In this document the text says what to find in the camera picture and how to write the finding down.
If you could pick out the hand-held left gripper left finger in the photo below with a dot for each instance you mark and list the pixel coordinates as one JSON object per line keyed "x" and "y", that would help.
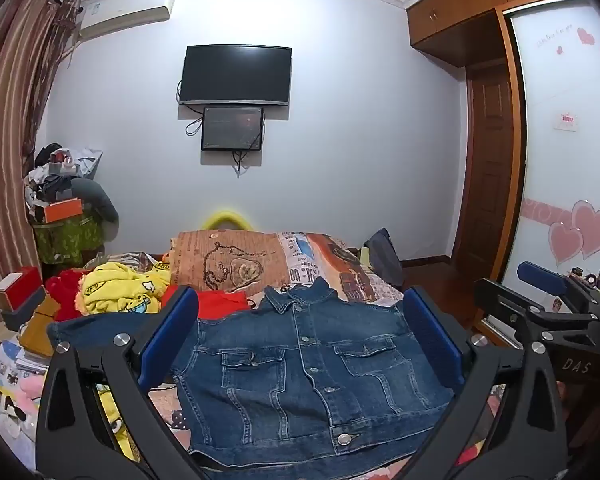
{"x": 172, "y": 335}

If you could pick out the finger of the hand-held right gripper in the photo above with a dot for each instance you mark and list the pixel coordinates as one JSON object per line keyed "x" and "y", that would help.
{"x": 540, "y": 276}
{"x": 500, "y": 300}

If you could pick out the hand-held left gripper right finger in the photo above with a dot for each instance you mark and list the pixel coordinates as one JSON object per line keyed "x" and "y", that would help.
{"x": 432, "y": 340}

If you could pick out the blue denim jacket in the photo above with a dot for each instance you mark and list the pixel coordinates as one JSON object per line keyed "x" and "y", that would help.
{"x": 280, "y": 360}

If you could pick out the red garment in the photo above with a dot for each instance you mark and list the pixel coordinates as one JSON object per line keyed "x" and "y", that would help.
{"x": 220, "y": 302}

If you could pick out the yellow cartoon garment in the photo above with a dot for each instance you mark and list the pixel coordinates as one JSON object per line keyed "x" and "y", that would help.
{"x": 115, "y": 290}

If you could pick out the dark grey bag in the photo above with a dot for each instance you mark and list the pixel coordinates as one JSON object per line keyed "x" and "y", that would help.
{"x": 385, "y": 257}

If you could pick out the brown printed blanket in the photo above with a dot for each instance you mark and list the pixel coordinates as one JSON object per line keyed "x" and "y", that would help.
{"x": 240, "y": 260}

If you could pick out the red fuzzy cloth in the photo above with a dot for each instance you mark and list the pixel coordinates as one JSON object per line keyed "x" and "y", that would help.
{"x": 62, "y": 295}

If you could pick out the brown wooden door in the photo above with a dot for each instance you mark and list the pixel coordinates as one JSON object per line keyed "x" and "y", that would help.
{"x": 487, "y": 170}

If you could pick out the brown cardboard box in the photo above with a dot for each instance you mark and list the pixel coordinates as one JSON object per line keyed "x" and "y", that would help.
{"x": 40, "y": 330}

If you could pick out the newspaper-print bed sheet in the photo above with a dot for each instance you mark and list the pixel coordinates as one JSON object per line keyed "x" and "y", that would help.
{"x": 320, "y": 265}

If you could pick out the green patterned cloth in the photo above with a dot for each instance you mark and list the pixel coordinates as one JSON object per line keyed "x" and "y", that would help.
{"x": 70, "y": 240}

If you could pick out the red and white sticker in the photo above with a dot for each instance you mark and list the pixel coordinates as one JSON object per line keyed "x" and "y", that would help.
{"x": 566, "y": 121}

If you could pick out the red and white box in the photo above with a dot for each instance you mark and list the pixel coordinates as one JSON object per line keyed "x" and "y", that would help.
{"x": 17, "y": 287}

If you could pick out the orange box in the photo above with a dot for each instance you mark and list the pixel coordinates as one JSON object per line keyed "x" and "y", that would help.
{"x": 62, "y": 211}

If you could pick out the pile of printed papers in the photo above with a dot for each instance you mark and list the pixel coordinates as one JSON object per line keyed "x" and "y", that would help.
{"x": 10, "y": 375}

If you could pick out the pile of household clutter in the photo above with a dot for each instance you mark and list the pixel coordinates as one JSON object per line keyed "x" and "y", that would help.
{"x": 55, "y": 170}

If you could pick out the small black monitor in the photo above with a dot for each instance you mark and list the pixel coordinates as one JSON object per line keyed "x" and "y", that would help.
{"x": 232, "y": 129}

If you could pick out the striped brown curtain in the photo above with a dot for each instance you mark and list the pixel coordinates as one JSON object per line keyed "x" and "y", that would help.
{"x": 10, "y": 135}

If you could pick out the wooden overhead cabinet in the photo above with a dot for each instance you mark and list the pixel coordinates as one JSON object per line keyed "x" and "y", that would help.
{"x": 460, "y": 15}

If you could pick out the white air conditioner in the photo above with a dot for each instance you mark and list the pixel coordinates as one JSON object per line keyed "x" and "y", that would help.
{"x": 125, "y": 12}

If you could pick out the black wall television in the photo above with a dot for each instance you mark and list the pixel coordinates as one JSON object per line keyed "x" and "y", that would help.
{"x": 235, "y": 75}

